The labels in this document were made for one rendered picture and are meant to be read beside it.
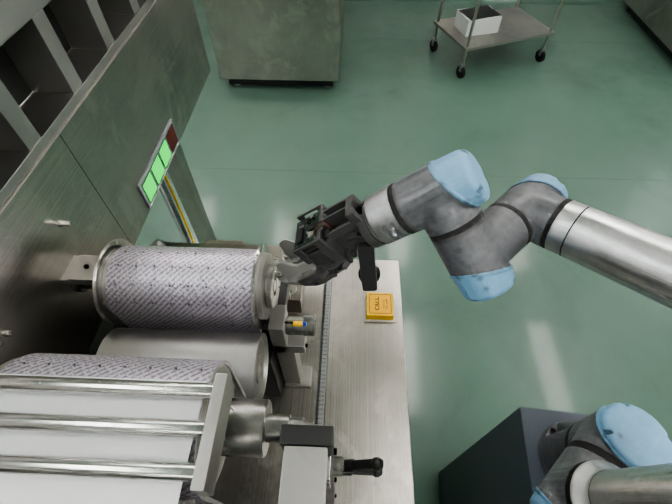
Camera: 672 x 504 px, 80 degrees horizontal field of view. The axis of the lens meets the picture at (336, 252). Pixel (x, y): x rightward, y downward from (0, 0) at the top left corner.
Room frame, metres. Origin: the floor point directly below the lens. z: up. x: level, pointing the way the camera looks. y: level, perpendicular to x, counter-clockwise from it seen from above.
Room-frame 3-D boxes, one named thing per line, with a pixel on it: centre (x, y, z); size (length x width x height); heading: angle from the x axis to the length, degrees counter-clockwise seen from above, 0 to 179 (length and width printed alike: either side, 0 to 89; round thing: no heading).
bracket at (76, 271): (0.38, 0.42, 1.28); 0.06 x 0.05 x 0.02; 88
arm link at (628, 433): (0.16, -0.50, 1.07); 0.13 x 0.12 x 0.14; 132
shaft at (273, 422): (0.12, 0.05, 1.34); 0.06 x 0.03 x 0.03; 88
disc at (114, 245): (0.38, 0.38, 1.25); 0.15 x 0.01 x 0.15; 178
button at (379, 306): (0.52, -0.11, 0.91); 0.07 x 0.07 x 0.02; 88
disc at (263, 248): (0.37, 0.13, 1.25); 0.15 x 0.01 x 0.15; 178
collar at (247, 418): (0.12, 0.11, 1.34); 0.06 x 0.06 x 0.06; 88
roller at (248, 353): (0.26, 0.25, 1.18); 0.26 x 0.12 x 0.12; 88
